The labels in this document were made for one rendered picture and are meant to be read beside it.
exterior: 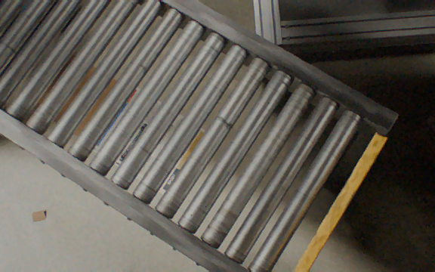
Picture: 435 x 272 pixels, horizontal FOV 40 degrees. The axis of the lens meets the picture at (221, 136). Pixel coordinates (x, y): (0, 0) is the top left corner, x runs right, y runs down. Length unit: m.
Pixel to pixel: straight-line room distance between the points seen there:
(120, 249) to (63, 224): 0.24
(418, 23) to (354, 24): 0.22
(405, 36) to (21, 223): 1.54
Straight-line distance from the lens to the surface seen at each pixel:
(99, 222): 2.28
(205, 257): 1.40
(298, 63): 1.50
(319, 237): 1.38
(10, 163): 2.42
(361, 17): 2.21
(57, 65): 1.59
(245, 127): 1.44
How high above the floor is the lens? 2.19
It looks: 75 degrees down
